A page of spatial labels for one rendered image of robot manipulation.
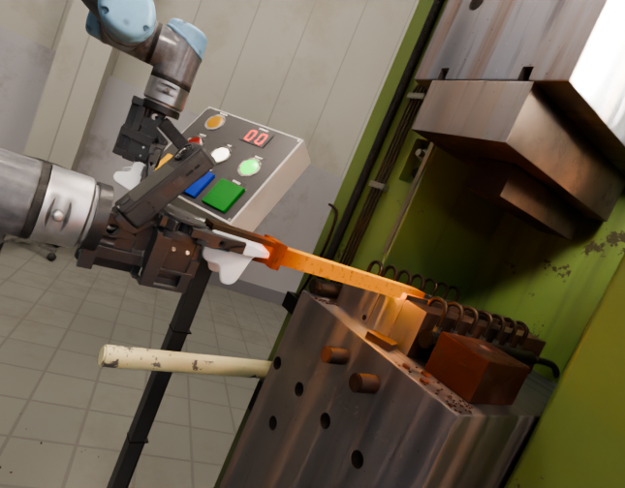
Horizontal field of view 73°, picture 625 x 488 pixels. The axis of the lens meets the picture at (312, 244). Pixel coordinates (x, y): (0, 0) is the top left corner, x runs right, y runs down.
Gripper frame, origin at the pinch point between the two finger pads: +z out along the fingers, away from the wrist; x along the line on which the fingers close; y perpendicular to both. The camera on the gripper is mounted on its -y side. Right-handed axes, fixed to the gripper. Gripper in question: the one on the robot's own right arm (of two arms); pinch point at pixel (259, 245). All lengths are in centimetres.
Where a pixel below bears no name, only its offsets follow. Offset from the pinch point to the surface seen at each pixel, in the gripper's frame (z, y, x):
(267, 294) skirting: 186, 91, -270
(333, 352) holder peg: 18.3, 12.4, 2.0
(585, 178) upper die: 53, -31, 8
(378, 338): 23.2, 7.7, 4.7
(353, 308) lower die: 27.7, 7.5, -7.3
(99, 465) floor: 21, 100, -77
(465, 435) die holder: 25.6, 11.7, 22.0
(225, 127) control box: 13, -16, -62
